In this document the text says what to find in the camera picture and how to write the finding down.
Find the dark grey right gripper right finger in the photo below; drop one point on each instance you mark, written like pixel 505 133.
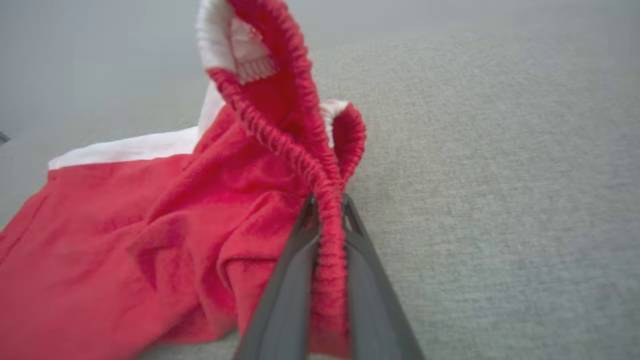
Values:
pixel 375 310

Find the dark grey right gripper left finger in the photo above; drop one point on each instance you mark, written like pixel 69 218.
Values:
pixel 285 300

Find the red shorts white stripe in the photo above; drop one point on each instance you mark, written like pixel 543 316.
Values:
pixel 150 240

